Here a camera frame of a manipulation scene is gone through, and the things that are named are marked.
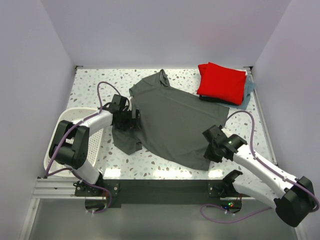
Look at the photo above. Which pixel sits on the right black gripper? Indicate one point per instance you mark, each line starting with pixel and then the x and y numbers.
pixel 207 155

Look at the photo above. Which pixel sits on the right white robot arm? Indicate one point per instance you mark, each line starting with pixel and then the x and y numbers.
pixel 292 198

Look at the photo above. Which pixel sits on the folded black t shirt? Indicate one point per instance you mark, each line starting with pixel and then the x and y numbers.
pixel 217 100

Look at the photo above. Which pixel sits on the white plastic basket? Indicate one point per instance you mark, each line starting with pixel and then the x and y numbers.
pixel 75 114

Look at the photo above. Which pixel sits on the folded red t shirt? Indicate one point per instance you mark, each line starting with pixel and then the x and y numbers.
pixel 221 83

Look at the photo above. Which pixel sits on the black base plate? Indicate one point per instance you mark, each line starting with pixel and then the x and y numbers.
pixel 118 192

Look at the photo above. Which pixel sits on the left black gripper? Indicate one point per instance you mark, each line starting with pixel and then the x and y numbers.
pixel 132 123

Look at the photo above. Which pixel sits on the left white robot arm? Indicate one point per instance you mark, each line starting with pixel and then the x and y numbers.
pixel 75 156

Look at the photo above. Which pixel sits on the aluminium frame rail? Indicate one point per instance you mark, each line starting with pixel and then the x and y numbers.
pixel 266 133

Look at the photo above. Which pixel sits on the grey t shirt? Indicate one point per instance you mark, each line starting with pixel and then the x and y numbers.
pixel 172 123

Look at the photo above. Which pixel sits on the folded light blue t shirt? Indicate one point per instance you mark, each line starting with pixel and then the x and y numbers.
pixel 249 87

